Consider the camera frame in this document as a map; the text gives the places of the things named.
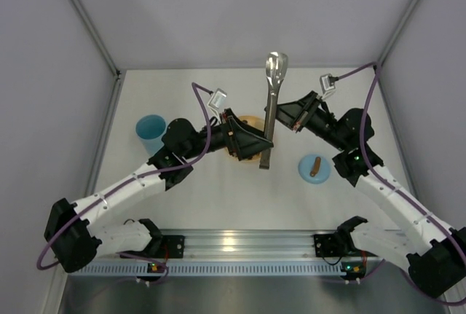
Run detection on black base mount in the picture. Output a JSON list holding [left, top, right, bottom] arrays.
[[313, 233, 350, 258], [143, 235, 185, 259]]

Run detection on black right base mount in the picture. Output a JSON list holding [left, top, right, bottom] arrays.
[[313, 233, 350, 258]]

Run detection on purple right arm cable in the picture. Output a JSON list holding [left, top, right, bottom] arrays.
[[336, 60, 466, 306]]

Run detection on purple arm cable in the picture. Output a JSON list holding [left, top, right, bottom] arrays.
[[35, 82, 219, 270], [336, 60, 466, 306]]

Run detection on aluminium mounting rail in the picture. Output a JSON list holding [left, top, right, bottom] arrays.
[[87, 229, 412, 261]]

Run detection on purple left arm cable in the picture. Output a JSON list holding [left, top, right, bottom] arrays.
[[35, 82, 219, 270]]

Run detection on metal serving tongs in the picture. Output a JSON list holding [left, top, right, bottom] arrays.
[[258, 51, 290, 170]]

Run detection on light blue cylindrical container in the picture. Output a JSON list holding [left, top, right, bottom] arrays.
[[135, 114, 167, 156]]

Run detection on slotted cable duct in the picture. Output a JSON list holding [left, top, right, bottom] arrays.
[[72, 260, 350, 277]]

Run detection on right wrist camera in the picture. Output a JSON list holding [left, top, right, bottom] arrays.
[[320, 74, 337, 100]]

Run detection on light blue lid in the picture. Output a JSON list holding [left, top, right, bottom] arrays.
[[298, 154, 331, 184]]

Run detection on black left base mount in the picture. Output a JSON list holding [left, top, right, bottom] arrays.
[[143, 235, 185, 259]]

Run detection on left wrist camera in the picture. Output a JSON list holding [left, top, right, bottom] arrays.
[[208, 88, 227, 111]]

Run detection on brown lid handle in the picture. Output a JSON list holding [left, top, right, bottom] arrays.
[[309, 156, 322, 177]]

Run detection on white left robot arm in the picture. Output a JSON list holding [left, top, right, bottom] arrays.
[[44, 109, 273, 273]]

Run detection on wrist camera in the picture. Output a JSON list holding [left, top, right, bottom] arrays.
[[208, 88, 227, 111], [320, 74, 337, 100]]

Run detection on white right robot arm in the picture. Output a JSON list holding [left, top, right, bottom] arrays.
[[276, 92, 465, 299]]

